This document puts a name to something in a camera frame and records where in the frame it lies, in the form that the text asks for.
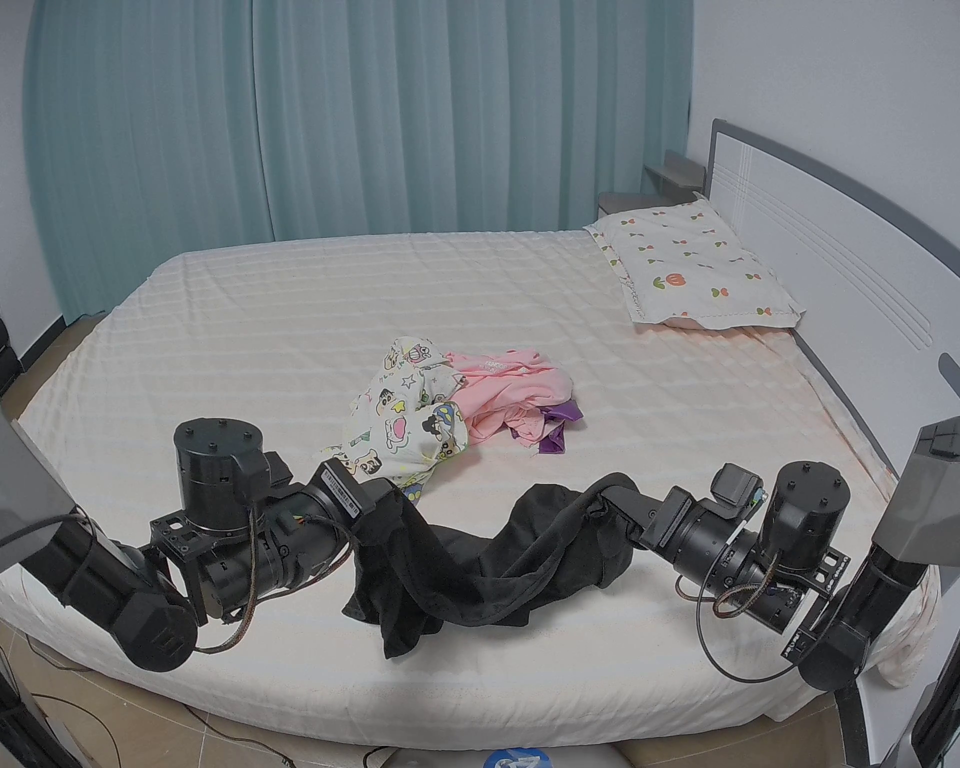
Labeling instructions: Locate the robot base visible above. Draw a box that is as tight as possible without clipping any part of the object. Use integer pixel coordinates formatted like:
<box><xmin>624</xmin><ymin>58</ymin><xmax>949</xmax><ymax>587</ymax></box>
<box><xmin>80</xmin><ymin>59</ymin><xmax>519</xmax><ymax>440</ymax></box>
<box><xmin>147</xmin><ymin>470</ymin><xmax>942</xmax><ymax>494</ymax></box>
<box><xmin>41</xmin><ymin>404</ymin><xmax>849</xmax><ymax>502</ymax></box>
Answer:
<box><xmin>365</xmin><ymin>746</ymin><xmax>631</xmax><ymax>768</ymax></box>

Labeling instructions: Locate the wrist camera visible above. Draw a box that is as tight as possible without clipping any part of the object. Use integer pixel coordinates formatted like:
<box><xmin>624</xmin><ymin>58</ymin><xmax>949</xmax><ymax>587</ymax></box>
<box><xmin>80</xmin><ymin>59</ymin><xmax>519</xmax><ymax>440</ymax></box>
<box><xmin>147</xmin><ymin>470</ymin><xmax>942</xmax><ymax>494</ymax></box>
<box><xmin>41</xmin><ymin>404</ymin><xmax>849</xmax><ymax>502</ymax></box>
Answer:
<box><xmin>238</xmin><ymin>448</ymin><xmax>296</xmax><ymax>502</ymax></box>
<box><xmin>710</xmin><ymin>463</ymin><xmax>765</xmax><ymax>520</ymax></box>

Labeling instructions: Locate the pink garment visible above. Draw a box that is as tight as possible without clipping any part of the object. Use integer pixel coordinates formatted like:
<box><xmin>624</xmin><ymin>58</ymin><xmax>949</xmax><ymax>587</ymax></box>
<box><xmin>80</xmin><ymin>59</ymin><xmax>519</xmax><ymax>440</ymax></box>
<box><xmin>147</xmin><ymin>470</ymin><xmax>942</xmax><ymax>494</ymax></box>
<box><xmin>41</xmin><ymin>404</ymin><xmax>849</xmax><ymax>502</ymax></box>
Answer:
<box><xmin>442</xmin><ymin>348</ymin><xmax>577</xmax><ymax>451</ymax></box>

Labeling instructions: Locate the black T-shirt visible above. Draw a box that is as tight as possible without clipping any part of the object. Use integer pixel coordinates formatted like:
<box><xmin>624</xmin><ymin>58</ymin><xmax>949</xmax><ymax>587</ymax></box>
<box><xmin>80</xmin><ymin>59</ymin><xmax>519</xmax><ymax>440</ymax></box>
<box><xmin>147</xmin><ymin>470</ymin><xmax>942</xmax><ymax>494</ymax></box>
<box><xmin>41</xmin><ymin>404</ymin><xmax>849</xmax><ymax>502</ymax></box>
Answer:
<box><xmin>341</xmin><ymin>471</ymin><xmax>639</xmax><ymax>661</ymax></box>

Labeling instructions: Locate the purple garment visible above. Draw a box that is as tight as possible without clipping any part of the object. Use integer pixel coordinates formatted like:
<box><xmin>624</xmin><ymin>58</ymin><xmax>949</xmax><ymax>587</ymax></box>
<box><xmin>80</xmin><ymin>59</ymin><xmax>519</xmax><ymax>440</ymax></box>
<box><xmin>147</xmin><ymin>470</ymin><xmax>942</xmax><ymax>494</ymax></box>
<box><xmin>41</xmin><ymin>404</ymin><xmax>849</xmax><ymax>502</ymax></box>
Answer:
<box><xmin>510</xmin><ymin>397</ymin><xmax>586</xmax><ymax>456</ymax></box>

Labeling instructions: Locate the white printed pillow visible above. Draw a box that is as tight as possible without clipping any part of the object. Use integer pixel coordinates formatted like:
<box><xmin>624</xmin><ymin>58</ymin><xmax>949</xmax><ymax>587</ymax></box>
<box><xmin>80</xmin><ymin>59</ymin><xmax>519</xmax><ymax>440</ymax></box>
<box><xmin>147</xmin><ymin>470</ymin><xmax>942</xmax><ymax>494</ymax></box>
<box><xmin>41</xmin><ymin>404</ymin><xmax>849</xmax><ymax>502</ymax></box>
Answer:
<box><xmin>583</xmin><ymin>193</ymin><xmax>807</xmax><ymax>331</ymax></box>

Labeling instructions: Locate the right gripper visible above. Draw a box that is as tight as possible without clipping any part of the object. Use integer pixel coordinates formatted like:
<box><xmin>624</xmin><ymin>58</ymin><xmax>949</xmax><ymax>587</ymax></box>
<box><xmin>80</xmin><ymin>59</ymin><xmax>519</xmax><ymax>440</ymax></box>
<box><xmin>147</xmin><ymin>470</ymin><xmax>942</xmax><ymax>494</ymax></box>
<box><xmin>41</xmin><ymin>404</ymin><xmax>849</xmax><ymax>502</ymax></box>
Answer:
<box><xmin>639</xmin><ymin>486</ymin><xmax>759</xmax><ymax>594</ymax></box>

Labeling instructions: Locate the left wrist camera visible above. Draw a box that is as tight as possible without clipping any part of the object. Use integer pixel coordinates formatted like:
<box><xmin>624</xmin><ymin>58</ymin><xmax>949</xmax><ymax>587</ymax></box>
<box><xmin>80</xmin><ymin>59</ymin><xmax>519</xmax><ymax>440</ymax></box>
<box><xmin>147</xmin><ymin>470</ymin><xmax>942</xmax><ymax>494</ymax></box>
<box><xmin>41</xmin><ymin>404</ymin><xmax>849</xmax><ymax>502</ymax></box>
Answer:
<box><xmin>238</xmin><ymin>448</ymin><xmax>296</xmax><ymax>502</ymax></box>

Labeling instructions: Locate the bed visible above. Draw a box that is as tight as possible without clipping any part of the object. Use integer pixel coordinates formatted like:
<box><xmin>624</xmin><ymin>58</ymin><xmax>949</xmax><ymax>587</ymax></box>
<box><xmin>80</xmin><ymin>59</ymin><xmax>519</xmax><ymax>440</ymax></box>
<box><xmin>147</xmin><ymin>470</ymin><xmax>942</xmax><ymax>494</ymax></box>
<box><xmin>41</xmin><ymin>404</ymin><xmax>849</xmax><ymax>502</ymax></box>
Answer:
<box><xmin>0</xmin><ymin>117</ymin><xmax>960</xmax><ymax>751</ymax></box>

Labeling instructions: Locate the black chest of drawers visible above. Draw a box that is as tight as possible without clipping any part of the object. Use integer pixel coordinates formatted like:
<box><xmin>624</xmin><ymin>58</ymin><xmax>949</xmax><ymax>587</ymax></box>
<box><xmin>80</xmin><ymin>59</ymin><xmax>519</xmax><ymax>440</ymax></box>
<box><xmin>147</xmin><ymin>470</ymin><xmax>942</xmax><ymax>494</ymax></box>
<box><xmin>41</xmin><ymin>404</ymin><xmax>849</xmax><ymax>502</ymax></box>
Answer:
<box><xmin>0</xmin><ymin>315</ymin><xmax>20</xmax><ymax>395</ymax></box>

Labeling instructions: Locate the grey bedside table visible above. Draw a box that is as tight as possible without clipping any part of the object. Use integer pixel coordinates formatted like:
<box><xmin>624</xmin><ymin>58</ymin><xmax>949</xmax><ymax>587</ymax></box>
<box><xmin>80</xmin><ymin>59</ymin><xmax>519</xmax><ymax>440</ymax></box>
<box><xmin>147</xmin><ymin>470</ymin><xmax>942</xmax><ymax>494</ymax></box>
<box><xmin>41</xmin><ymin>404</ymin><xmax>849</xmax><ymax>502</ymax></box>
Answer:
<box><xmin>597</xmin><ymin>148</ymin><xmax>708</xmax><ymax>219</ymax></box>

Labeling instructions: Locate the white printed garment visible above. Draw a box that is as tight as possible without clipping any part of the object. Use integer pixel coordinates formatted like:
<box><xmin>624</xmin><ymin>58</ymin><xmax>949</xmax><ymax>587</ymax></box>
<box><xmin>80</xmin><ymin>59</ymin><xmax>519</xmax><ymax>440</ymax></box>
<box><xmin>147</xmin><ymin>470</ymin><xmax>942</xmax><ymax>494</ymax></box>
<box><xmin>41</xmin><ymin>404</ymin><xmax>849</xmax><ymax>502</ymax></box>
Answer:
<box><xmin>312</xmin><ymin>336</ymin><xmax>472</xmax><ymax>502</ymax></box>

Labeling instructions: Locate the black cable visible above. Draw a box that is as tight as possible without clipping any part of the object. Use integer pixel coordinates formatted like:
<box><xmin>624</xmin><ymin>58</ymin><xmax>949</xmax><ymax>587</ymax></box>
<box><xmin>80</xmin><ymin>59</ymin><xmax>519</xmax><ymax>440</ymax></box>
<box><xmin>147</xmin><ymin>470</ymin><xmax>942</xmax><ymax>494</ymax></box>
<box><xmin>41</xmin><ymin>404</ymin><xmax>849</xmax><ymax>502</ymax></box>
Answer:
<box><xmin>0</xmin><ymin>511</ymin><xmax>78</xmax><ymax>549</ymax></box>
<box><xmin>693</xmin><ymin>577</ymin><xmax>807</xmax><ymax>682</ymax></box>
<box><xmin>183</xmin><ymin>705</ymin><xmax>295</xmax><ymax>766</ymax></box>

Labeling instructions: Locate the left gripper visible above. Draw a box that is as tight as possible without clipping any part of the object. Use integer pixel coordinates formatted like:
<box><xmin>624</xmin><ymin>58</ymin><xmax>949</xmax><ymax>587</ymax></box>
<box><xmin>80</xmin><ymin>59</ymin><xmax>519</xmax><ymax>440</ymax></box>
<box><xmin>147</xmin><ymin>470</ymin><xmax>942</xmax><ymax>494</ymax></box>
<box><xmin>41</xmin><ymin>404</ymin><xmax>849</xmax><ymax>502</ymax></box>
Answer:
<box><xmin>251</xmin><ymin>459</ymin><xmax>380</xmax><ymax>597</ymax></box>

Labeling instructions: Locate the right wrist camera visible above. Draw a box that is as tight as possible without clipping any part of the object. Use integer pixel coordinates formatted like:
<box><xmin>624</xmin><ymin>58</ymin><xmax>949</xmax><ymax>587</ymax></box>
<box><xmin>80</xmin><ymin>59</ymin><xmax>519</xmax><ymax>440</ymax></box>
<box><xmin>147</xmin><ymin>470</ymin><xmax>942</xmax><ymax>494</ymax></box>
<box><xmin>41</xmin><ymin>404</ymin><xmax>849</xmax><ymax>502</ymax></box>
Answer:
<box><xmin>710</xmin><ymin>463</ymin><xmax>765</xmax><ymax>520</ymax></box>

